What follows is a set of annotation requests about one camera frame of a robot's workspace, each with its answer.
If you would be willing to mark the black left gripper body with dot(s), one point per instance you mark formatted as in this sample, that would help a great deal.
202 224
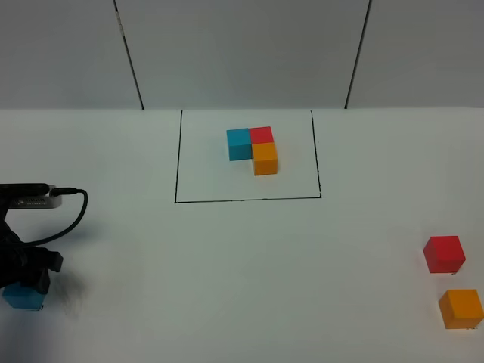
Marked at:
16 256

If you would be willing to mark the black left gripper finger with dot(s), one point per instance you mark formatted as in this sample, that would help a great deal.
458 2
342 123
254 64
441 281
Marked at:
45 261

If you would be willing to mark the blue template block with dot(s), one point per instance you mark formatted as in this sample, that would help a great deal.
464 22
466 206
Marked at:
239 144

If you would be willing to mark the orange template block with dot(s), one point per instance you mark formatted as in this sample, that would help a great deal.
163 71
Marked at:
265 159

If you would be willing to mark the red template block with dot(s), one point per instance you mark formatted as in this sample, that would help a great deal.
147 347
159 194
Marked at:
261 135

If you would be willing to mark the orange loose block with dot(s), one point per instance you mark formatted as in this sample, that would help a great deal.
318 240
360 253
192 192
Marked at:
461 309

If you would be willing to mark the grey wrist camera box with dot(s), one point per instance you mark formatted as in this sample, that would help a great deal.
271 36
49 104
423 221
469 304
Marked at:
38 202

